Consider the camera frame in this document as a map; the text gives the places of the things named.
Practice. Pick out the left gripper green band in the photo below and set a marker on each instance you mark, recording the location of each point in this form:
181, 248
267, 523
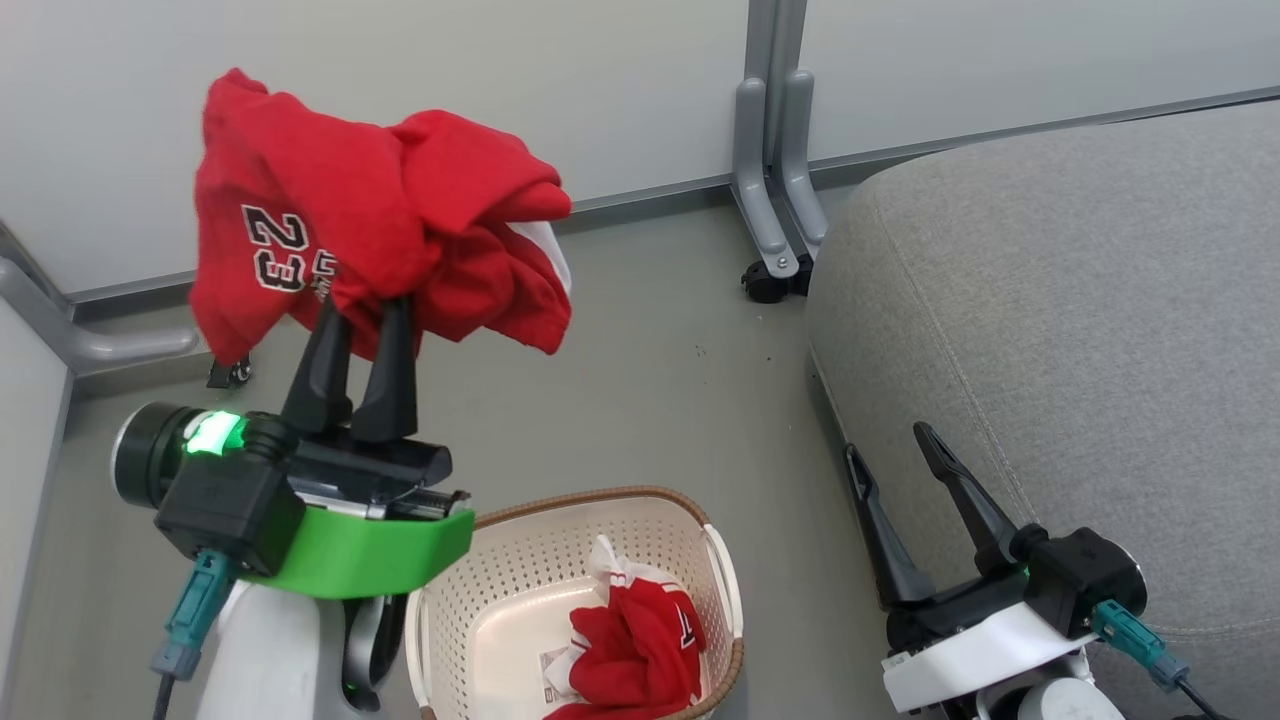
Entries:
370, 555

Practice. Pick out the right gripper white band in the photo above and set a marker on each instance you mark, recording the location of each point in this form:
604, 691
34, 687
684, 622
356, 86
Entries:
970, 655

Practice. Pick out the red jersey with number 23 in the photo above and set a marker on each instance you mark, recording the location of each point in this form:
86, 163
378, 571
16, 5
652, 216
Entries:
300, 180

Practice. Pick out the red garment with white trim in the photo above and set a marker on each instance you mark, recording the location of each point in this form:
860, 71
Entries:
640, 650

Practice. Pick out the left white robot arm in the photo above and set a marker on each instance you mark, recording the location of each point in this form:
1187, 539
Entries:
270, 660

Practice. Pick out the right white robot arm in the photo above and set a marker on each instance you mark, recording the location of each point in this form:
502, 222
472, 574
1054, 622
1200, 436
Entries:
1050, 705

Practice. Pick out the cream perforated plastic laundry basket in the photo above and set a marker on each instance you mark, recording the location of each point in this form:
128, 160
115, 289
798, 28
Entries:
520, 570

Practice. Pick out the small black caster wheel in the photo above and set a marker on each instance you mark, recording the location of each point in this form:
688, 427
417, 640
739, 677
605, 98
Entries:
232, 373

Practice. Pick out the grey fabric sofa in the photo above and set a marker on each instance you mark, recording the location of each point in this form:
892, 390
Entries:
1050, 300

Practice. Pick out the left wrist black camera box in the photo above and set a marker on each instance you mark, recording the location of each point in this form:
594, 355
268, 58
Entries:
225, 510

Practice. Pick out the long grey partition foot bracket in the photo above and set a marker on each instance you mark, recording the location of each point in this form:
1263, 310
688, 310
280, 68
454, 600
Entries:
100, 345

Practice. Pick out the grey metal partition post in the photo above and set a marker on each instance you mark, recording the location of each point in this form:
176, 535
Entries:
775, 40

